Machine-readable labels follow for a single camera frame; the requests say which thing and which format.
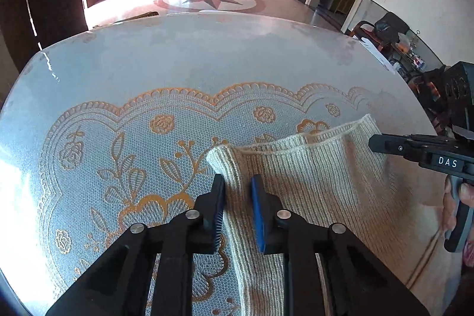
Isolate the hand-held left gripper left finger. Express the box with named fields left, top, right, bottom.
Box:
left=44, top=173, right=226, bottom=316

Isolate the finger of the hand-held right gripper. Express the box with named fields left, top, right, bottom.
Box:
left=368, top=133, right=423, bottom=163

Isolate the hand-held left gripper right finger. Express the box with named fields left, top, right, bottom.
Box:
left=251, top=174, right=431, bottom=316

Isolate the cream knit sweater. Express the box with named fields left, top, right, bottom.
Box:
left=205, top=113, right=463, bottom=316

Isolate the person's right hand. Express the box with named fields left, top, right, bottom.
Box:
left=442, top=175, right=474, bottom=230

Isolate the cluttered side table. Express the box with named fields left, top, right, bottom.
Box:
left=393, top=35, right=427, bottom=73

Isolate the lace patterned tablecloth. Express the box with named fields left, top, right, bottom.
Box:
left=37, top=81, right=374, bottom=316

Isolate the white crumpled sheet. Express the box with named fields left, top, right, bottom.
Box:
left=355, top=36, right=397, bottom=74

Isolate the black office chair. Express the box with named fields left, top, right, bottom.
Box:
left=350, top=12, right=410, bottom=58

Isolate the yellow wooden cabinet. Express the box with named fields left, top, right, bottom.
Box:
left=333, top=0, right=357, bottom=15

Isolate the dark equipment with orange frame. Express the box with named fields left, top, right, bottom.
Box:
left=411, top=68, right=446, bottom=117

